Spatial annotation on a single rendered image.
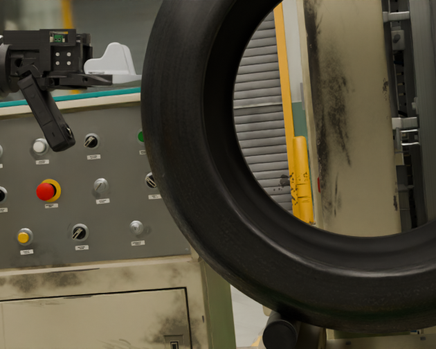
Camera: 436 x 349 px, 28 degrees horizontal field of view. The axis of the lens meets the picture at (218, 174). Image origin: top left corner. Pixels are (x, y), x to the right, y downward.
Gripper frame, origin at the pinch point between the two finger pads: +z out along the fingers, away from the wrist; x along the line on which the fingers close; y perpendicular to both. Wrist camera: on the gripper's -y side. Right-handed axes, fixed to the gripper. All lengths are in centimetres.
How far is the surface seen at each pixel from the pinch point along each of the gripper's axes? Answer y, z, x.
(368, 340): -41, 32, 25
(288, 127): -14, -43, 921
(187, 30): 6.0, 8.6, -12.5
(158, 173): -11.9, 4.2, -9.4
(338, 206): -19.3, 27.0, 28.6
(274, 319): -30.8, 19.3, -6.7
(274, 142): -32, -60, 933
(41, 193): -22, -38, 65
